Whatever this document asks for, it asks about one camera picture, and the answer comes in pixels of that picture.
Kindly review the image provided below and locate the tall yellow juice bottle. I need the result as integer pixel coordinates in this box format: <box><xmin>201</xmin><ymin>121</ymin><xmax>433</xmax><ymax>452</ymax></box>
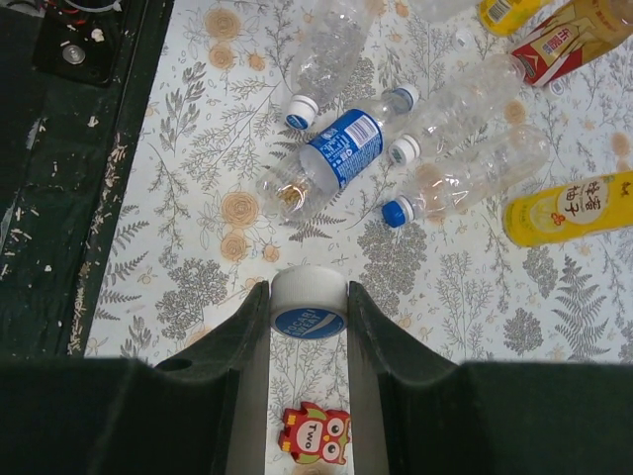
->
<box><xmin>502</xmin><ymin>171</ymin><xmax>632</xmax><ymax>247</ymax></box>

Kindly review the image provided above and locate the red owl wooden block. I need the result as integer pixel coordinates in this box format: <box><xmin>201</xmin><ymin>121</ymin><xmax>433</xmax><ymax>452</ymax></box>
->
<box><xmin>278</xmin><ymin>402</ymin><xmax>351</xmax><ymax>465</ymax></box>

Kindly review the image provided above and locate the black front base bar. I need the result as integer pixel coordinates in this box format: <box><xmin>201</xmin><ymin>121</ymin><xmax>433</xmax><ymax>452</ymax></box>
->
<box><xmin>1</xmin><ymin>1</ymin><xmax>174</xmax><ymax>360</ymax></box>

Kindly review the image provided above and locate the clear bottle blue cap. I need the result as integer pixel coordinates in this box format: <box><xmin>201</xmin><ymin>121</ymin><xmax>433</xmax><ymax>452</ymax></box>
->
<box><xmin>381</xmin><ymin>125</ymin><xmax>550</xmax><ymax>229</ymax></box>

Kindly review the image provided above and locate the brown tea bottle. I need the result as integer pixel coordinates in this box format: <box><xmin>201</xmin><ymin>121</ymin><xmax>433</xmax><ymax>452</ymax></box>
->
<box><xmin>511</xmin><ymin>0</ymin><xmax>632</xmax><ymax>87</ymax></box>

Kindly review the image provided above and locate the clear bottle white cap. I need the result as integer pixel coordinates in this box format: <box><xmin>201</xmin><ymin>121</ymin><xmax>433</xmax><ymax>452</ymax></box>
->
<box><xmin>387</xmin><ymin>53</ymin><xmax>526</xmax><ymax>166</ymax></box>

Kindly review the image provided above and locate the yellow honey pomelo bottle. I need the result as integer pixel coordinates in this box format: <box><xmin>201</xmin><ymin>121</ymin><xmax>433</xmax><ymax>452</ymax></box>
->
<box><xmin>478</xmin><ymin>0</ymin><xmax>551</xmax><ymax>37</ymax></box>

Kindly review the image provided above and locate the white blue pocari cap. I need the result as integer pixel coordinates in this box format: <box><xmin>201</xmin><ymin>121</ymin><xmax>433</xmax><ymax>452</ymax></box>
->
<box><xmin>270</xmin><ymin>265</ymin><xmax>348</xmax><ymax>340</ymax></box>

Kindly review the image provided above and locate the clear crushed plastic bottle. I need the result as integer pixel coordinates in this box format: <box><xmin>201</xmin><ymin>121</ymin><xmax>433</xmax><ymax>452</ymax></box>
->
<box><xmin>408</xmin><ymin>0</ymin><xmax>480</xmax><ymax>23</ymax></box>

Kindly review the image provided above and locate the clear bottle far left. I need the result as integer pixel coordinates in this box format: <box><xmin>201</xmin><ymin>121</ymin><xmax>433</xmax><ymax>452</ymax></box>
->
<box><xmin>285</xmin><ymin>0</ymin><xmax>382</xmax><ymax>131</ymax></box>

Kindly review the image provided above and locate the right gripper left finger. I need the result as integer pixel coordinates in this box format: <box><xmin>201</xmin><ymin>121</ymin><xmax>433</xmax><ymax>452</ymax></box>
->
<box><xmin>1</xmin><ymin>282</ymin><xmax>270</xmax><ymax>474</ymax></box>

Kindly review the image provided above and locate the blue label crushed water bottle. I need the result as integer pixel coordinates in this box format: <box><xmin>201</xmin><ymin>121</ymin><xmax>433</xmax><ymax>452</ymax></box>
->
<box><xmin>256</xmin><ymin>84</ymin><xmax>419</xmax><ymax>223</ymax></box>

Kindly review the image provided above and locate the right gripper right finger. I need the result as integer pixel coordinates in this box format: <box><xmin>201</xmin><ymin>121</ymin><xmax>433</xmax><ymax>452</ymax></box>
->
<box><xmin>347</xmin><ymin>282</ymin><xmax>632</xmax><ymax>474</ymax></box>

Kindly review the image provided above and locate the white tea bottle cap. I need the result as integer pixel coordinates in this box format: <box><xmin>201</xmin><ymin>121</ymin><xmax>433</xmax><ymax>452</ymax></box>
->
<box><xmin>548</xmin><ymin>79</ymin><xmax>567</xmax><ymax>98</ymax></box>

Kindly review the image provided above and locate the white green pomelo cap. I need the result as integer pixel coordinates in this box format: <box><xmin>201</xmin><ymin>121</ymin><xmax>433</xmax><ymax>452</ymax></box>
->
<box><xmin>452</xmin><ymin>29</ymin><xmax>475</xmax><ymax>50</ymax></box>

